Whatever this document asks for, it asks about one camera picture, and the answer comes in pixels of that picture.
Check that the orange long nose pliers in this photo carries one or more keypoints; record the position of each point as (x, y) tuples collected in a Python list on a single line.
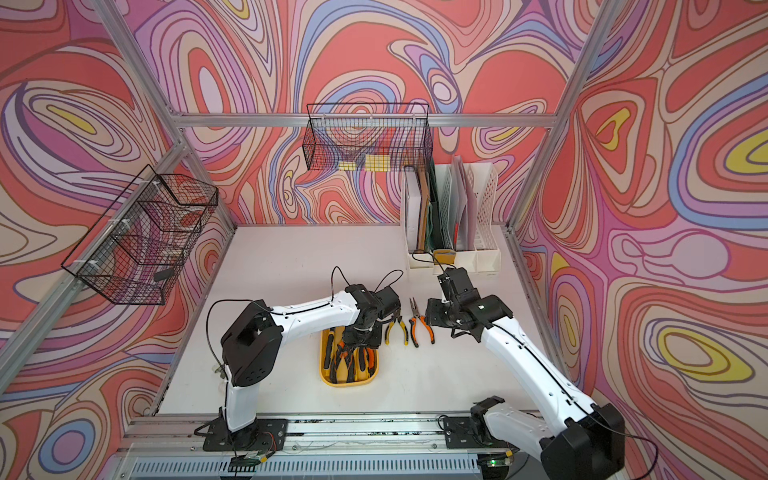
[(417, 320)]

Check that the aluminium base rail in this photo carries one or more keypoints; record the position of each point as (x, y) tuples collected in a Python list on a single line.
[(501, 443)]

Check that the white file organizer rack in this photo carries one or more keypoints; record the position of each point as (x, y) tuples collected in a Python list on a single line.
[(450, 206)]

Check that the yellow tape roll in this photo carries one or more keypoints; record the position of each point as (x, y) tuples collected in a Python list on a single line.
[(444, 257)]

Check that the orange black diagonal cutters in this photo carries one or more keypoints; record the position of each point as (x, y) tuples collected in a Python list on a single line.
[(343, 357)]

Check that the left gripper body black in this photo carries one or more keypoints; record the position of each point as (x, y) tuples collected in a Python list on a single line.
[(371, 337)]

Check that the black wire basket left wall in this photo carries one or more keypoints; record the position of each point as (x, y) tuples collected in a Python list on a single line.
[(136, 250)]

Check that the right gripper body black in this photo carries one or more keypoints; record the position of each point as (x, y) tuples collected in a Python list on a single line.
[(443, 314)]

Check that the yellow needle nose pliers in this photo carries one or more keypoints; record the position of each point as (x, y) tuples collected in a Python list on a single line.
[(396, 323)]

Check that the black wire basket back wall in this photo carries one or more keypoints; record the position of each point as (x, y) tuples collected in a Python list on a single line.
[(376, 137)]

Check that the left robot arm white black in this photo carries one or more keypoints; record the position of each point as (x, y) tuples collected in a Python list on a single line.
[(251, 345)]

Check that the yellow plastic storage box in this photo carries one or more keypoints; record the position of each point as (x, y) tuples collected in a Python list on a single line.
[(361, 379)]

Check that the black wire basket wall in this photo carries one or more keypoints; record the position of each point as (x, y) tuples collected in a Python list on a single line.
[(376, 137), (136, 250)]

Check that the small orange combination pliers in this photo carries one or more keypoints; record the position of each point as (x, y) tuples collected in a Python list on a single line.
[(366, 361)]

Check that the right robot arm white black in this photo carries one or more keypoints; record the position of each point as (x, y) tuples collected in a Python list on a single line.
[(540, 384)]

